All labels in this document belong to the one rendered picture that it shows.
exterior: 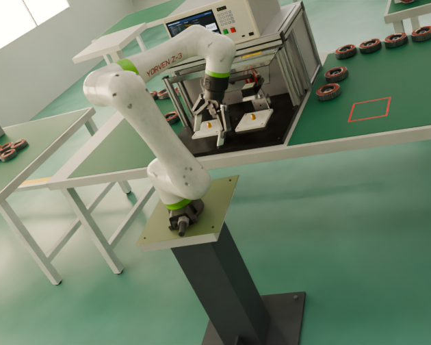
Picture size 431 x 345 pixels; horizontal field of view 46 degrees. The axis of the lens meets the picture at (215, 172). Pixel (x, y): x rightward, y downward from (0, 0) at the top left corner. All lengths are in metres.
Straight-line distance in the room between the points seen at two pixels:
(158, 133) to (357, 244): 1.42
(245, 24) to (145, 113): 0.93
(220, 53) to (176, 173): 0.45
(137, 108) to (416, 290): 1.47
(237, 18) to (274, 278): 1.29
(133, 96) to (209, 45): 0.42
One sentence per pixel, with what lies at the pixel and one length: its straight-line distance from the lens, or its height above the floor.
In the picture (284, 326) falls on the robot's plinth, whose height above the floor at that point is 0.02.
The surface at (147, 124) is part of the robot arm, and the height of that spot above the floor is 1.22.
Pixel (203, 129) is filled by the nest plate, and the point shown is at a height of 0.78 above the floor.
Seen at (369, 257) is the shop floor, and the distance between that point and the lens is 2.64.
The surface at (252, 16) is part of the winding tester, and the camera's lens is 2.37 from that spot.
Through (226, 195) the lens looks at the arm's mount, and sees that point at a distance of 2.00.
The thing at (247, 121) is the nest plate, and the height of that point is 0.78.
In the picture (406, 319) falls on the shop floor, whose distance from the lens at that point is 2.34.
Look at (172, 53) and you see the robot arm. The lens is 1.86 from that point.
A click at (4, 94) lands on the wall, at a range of 7.52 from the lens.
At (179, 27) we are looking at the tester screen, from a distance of 2.52.
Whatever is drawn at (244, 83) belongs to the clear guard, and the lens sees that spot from 2.19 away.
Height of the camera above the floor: 1.76
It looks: 28 degrees down
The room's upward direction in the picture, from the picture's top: 25 degrees counter-clockwise
